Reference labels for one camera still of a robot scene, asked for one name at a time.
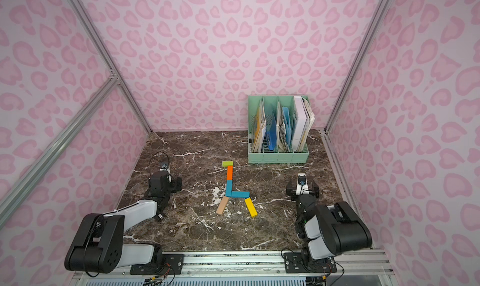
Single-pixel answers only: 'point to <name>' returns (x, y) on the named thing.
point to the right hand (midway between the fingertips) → (302, 178)
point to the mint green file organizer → (300, 156)
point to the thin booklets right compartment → (309, 125)
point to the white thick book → (301, 123)
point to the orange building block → (229, 173)
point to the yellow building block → (251, 207)
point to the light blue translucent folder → (285, 112)
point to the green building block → (225, 163)
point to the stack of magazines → (282, 138)
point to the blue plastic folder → (272, 135)
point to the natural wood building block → (222, 205)
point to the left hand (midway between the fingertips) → (167, 175)
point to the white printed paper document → (260, 130)
